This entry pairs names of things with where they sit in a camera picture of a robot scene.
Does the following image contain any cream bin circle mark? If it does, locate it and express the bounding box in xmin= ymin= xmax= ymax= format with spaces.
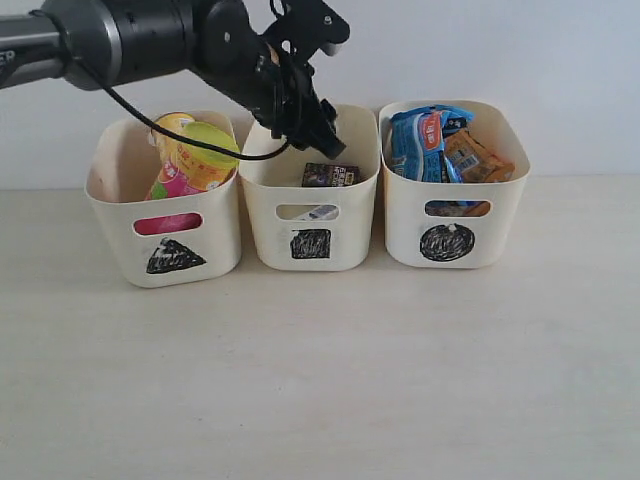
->
xmin=378 ymin=99 xmax=530 ymax=269

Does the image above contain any blue snack bag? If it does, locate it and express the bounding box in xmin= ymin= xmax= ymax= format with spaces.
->
xmin=388 ymin=104 xmax=475 ymax=184

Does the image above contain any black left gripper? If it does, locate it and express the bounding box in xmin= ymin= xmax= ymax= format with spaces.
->
xmin=234 ymin=54 xmax=346 ymax=159

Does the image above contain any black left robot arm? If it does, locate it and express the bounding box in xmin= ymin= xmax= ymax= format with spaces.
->
xmin=1 ymin=1 xmax=350 ymax=159

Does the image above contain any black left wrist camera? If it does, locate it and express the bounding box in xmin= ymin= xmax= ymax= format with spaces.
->
xmin=263 ymin=0 xmax=351 ymax=65

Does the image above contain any orange black snack bag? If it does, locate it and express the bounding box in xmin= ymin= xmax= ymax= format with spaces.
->
xmin=444 ymin=130 xmax=515 ymax=184

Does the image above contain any cream bin square mark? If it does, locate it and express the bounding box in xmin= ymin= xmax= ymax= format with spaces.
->
xmin=239 ymin=105 xmax=380 ymax=272

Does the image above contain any pink chips can yellow lid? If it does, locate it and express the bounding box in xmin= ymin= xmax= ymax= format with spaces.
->
xmin=133 ymin=121 xmax=241 ymax=237

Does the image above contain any blue white milk carton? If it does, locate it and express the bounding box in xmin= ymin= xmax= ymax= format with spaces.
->
xmin=298 ymin=205 xmax=339 ymax=221

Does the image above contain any purple carton box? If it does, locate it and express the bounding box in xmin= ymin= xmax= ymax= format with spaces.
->
xmin=301 ymin=163 xmax=361 ymax=188

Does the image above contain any cream bin triangle mark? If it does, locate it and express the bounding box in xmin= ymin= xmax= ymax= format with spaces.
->
xmin=85 ymin=119 xmax=242 ymax=288

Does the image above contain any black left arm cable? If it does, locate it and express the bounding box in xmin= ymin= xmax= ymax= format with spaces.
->
xmin=29 ymin=0 xmax=321 ymax=162

